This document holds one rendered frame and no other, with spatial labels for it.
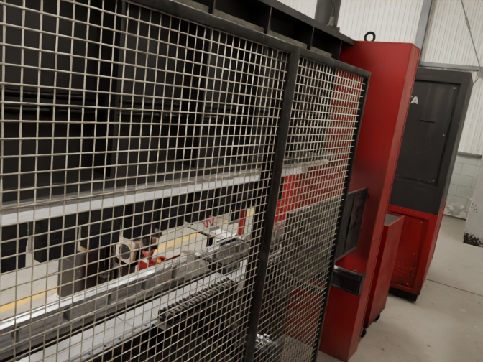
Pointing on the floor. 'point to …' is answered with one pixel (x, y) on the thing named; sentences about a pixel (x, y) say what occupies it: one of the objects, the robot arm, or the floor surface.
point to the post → (268, 197)
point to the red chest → (383, 268)
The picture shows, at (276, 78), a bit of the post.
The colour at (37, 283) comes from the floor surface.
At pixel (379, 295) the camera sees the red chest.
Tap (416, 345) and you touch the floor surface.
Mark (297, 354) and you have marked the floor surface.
